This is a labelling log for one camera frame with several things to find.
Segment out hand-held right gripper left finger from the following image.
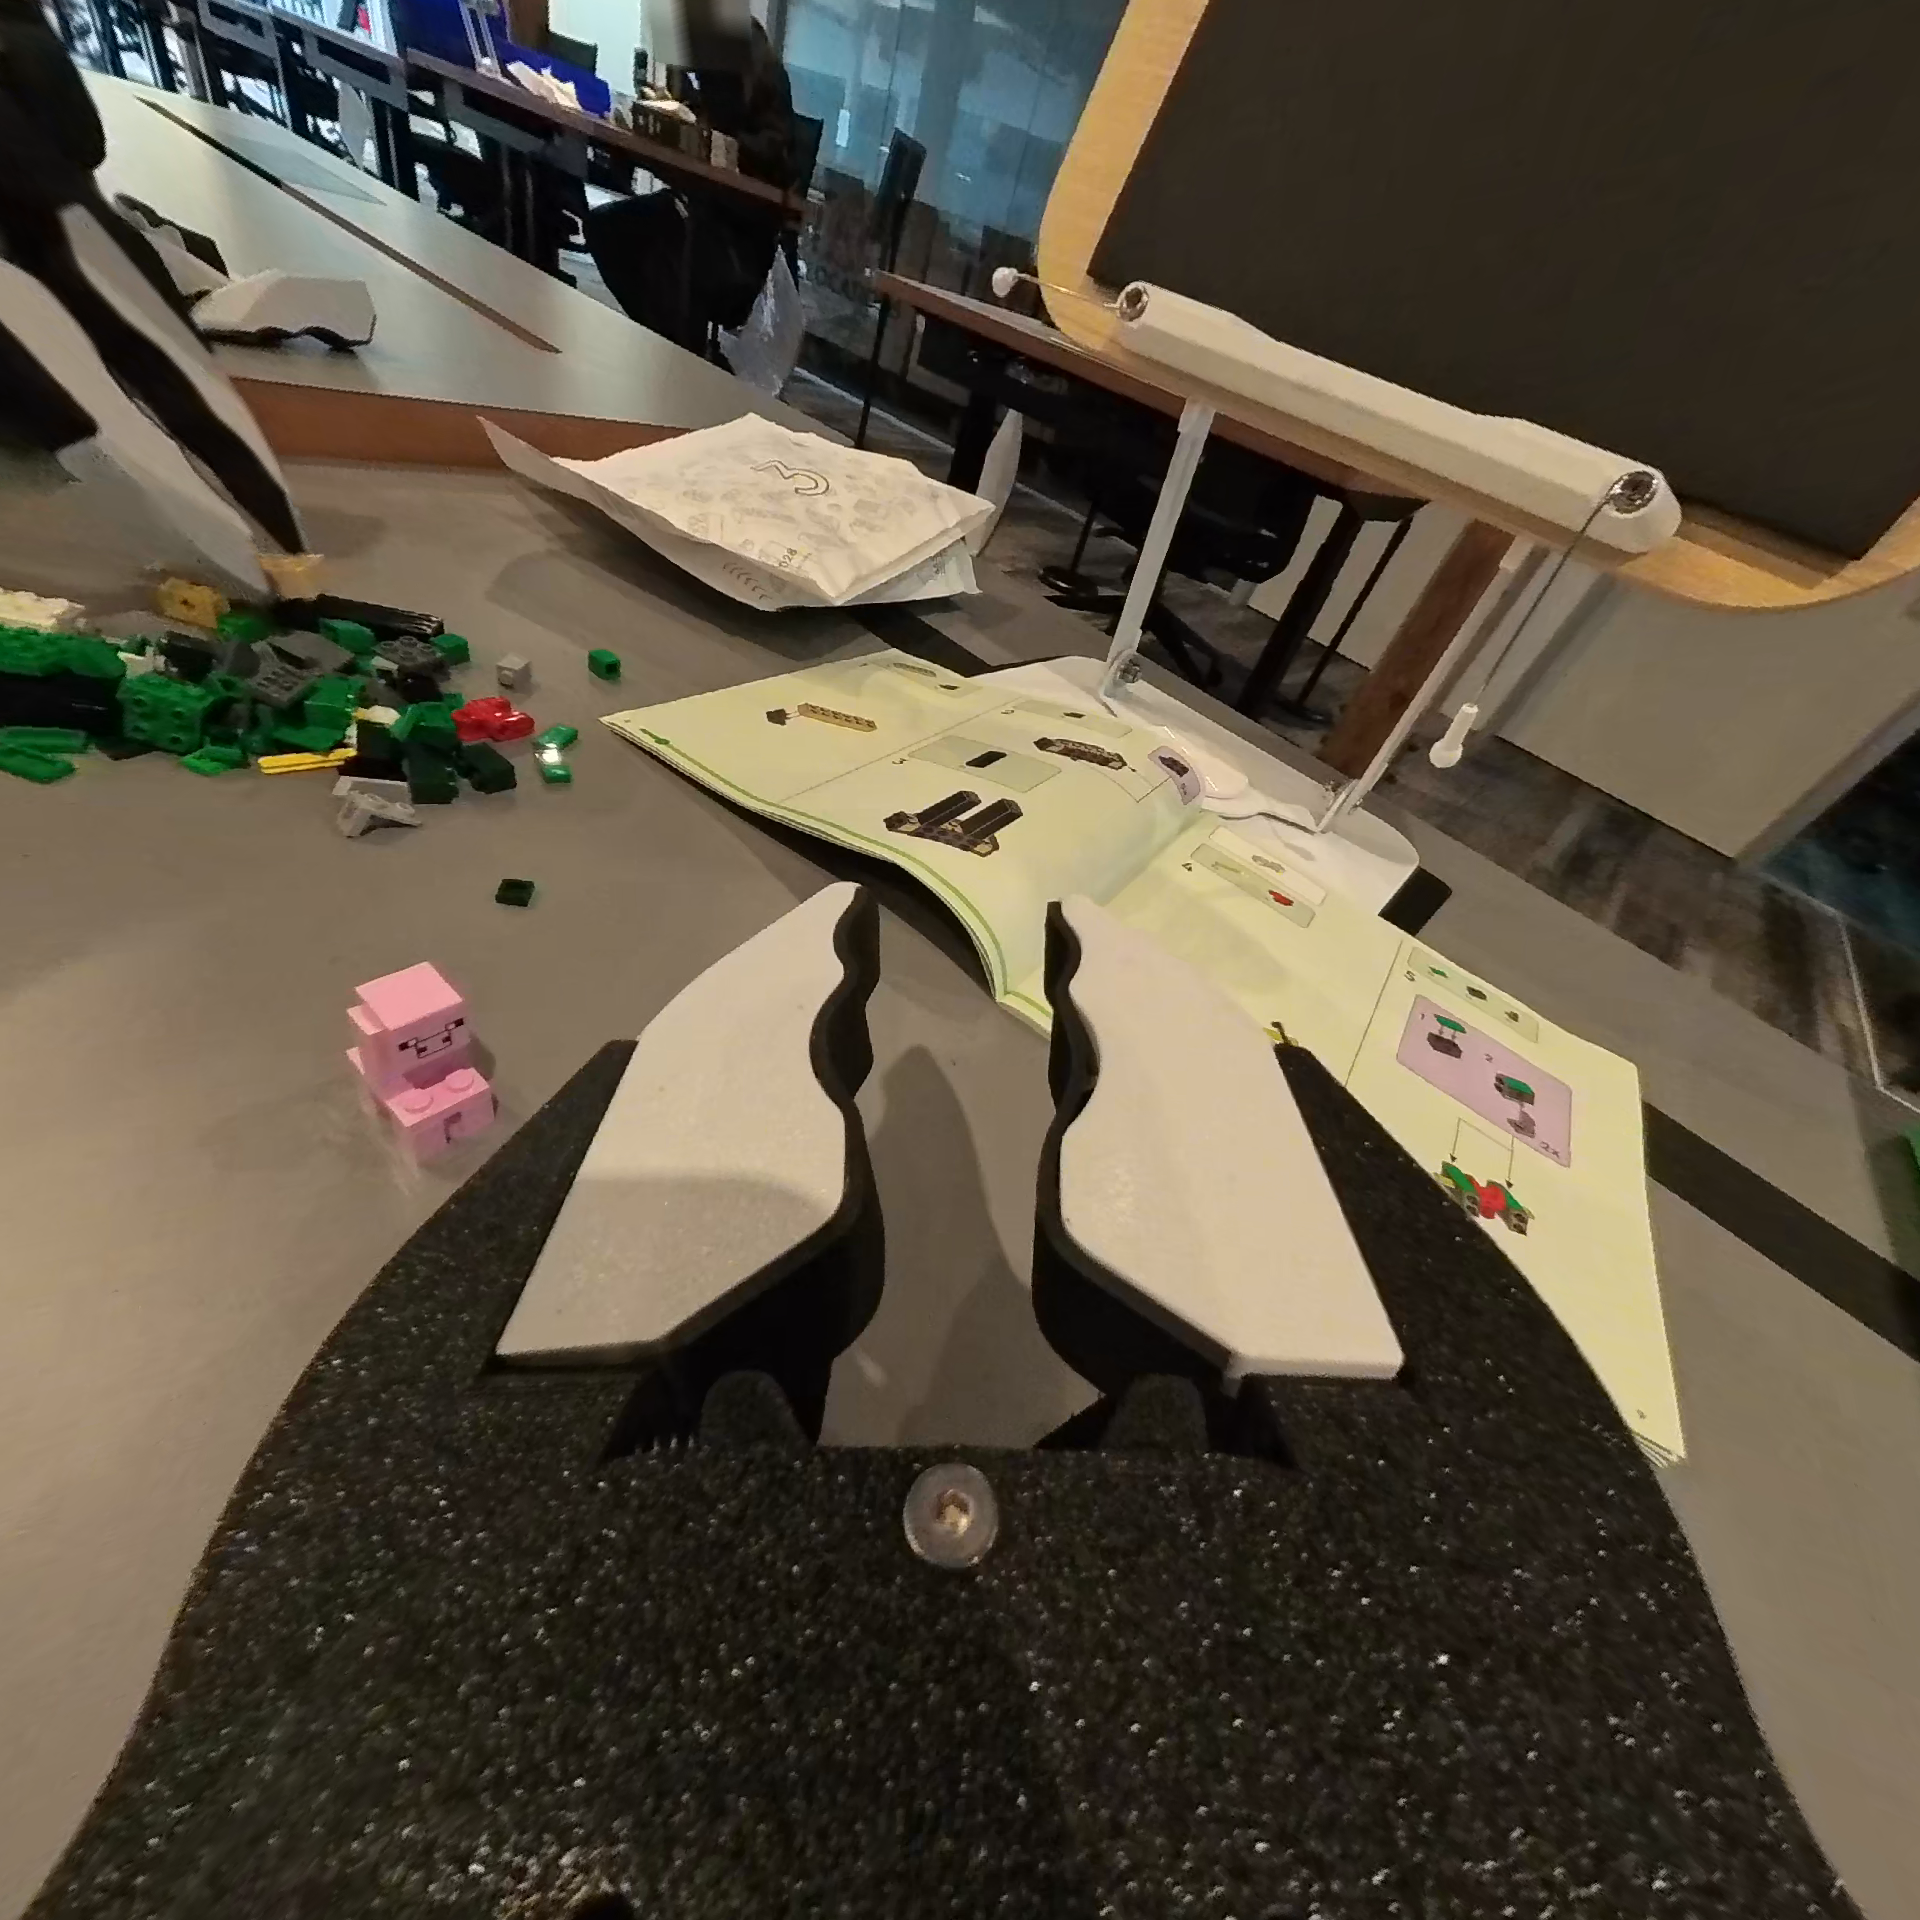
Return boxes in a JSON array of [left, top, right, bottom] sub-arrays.
[[492, 882, 887, 1446]]

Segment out black office chair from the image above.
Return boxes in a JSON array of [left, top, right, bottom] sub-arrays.
[[576, 16, 827, 354]]

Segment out pile of toy bricks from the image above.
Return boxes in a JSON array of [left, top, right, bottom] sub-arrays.
[[0, 576, 624, 915]]

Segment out clear plastic bag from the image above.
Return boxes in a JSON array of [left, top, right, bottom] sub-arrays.
[[717, 248, 825, 418]]

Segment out pale green instruction booklet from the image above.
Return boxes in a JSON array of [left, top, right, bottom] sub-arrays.
[[599, 647, 1684, 1466]]

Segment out white printed paper bag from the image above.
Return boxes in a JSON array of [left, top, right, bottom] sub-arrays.
[[480, 413, 999, 616]]

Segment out white plastic object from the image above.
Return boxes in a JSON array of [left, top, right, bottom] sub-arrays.
[[191, 267, 377, 358]]

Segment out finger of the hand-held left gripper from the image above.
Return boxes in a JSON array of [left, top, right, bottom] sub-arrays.
[[52, 187, 312, 561], [0, 264, 278, 602]]

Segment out grey desk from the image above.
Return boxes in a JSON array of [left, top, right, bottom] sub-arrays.
[[0, 451, 1920, 1920]]

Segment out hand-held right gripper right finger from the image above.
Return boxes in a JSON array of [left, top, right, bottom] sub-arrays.
[[1030, 897, 1407, 1450]]

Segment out brown wooden table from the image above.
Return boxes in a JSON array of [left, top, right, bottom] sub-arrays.
[[871, 270, 1518, 776]]

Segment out pink toy pig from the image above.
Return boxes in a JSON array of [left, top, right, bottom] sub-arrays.
[[345, 963, 501, 1165]]

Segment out long grey wood-edged table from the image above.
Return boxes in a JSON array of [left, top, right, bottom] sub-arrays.
[[76, 66, 811, 472]]

